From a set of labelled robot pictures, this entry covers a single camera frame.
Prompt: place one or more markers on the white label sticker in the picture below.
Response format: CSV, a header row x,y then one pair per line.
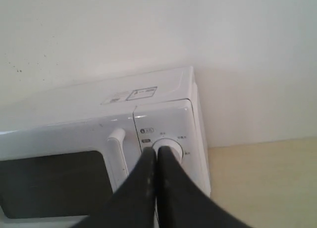
x,y
116,97

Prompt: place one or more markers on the blue label sticker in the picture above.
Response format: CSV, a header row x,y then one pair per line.
x,y
142,93

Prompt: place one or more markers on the white Midea microwave body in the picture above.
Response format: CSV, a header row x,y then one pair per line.
x,y
173,112

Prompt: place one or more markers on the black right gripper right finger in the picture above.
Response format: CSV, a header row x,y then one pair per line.
x,y
181,204

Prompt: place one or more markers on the white microwave door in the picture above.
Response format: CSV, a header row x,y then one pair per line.
x,y
57,167

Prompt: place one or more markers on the white upper power knob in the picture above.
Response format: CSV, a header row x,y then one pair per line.
x,y
173,145

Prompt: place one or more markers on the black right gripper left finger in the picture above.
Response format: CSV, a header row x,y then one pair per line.
x,y
133,203

